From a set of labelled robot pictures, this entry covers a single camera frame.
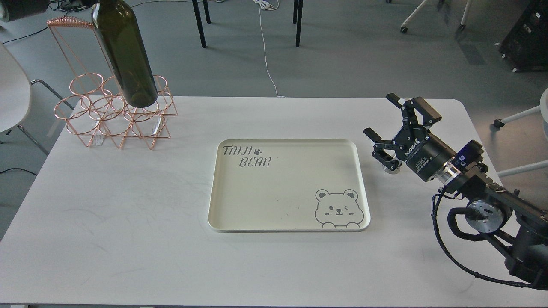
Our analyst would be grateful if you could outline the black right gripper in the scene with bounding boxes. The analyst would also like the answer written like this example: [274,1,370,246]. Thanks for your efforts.
[363,93,456,182]

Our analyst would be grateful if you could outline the dark green wine bottle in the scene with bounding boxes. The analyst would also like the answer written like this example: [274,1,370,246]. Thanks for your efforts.
[92,0,158,108]

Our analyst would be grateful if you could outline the steel double jigger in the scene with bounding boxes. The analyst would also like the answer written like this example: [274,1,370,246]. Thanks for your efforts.
[382,158,402,174]

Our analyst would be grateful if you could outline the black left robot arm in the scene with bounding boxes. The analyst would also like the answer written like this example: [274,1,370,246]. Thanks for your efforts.
[0,0,98,23]

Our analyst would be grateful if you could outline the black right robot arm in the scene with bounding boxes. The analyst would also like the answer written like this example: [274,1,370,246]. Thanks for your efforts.
[364,93,548,290]

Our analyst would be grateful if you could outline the white chair right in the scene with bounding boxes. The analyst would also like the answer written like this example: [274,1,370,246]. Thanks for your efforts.
[493,88,548,178]

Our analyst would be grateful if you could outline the white chair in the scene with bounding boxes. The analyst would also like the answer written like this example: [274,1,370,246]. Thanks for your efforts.
[493,88,548,178]
[0,45,74,156]

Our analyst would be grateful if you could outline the black equipment case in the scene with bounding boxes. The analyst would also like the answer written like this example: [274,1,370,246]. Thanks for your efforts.
[499,0,548,72]

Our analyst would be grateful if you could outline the cream bear serving tray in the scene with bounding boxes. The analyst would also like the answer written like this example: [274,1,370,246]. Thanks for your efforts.
[208,139,371,232]

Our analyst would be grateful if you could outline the black table legs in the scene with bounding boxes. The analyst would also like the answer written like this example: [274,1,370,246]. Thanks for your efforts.
[191,0,304,49]

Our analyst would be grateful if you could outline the white chair left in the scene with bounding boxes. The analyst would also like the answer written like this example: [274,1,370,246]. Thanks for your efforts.
[0,45,74,156]

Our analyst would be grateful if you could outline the white floor cable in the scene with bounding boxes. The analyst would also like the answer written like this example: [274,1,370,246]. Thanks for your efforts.
[253,0,286,98]

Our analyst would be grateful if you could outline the copper wire wine rack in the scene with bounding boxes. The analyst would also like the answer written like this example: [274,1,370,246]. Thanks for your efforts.
[47,16,178,149]

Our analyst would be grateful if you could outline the black floor cables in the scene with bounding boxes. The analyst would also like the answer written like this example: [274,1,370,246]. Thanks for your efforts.
[0,0,113,45]

